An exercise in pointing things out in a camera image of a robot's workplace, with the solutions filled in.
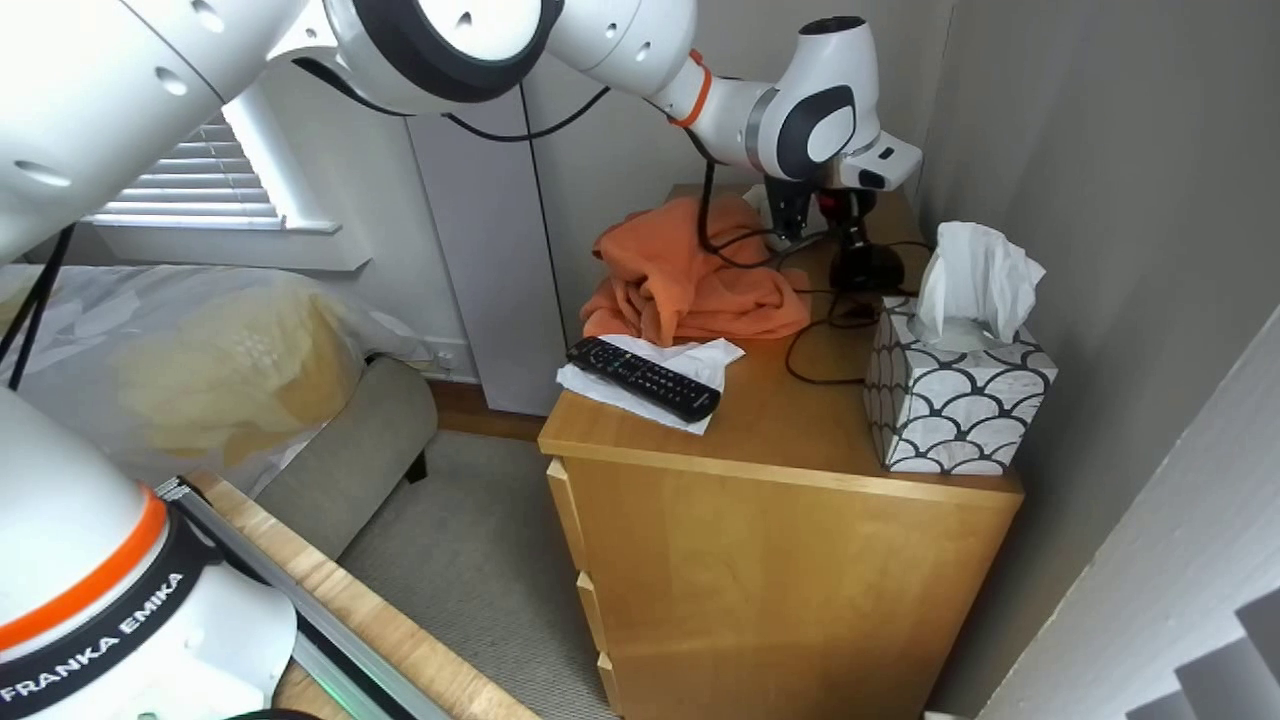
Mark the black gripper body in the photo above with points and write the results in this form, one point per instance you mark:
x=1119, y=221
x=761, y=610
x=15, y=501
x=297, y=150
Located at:
x=823, y=191

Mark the white tissue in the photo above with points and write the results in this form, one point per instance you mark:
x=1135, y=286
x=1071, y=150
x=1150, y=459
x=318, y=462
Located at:
x=978, y=273

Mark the orange cloth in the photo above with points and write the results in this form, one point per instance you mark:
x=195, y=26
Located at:
x=666, y=286

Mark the white paper sheet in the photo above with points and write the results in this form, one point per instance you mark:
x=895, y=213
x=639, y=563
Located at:
x=701, y=361

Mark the patterned tissue box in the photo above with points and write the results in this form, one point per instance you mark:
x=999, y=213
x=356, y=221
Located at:
x=963, y=404

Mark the black remote control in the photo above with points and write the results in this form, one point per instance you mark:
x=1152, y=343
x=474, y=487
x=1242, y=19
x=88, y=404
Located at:
x=646, y=382

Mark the white leaning panel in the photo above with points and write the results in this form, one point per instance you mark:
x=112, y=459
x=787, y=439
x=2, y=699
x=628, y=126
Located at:
x=482, y=266

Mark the wooden dresser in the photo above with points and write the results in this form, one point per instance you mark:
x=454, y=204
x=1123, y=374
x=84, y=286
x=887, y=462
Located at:
x=761, y=574

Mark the gray upholstered bench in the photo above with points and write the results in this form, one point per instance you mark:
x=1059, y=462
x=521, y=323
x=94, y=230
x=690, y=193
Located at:
x=353, y=452

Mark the yellow pillow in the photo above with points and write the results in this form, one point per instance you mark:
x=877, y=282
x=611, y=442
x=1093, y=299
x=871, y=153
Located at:
x=240, y=374

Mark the white window blinds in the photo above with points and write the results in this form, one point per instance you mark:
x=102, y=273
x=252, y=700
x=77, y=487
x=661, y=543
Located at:
x=201, y=183

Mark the white window frame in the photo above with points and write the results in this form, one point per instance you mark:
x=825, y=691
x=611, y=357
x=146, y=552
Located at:
x=224, y=250

